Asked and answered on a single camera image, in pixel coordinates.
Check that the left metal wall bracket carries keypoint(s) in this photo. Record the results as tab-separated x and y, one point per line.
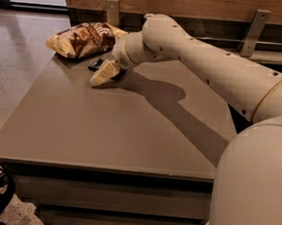
112	12

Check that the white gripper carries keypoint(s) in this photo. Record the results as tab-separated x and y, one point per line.
121	54

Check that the wooden wall panel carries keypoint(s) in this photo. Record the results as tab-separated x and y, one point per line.
234	10

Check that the brown drawer cabinet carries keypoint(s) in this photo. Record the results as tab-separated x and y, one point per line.
142	151

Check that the right metal wall bracket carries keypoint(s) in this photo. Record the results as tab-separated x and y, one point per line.
255	29

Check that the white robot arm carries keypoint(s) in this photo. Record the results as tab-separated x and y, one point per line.
248	182

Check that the metal wall bracket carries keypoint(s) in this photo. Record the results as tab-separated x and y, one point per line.
112	12
255	29

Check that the dark rxbar blueberry bar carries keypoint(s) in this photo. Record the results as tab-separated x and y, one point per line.
95	65

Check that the brown chip bag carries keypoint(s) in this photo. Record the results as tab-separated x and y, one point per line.
85	39

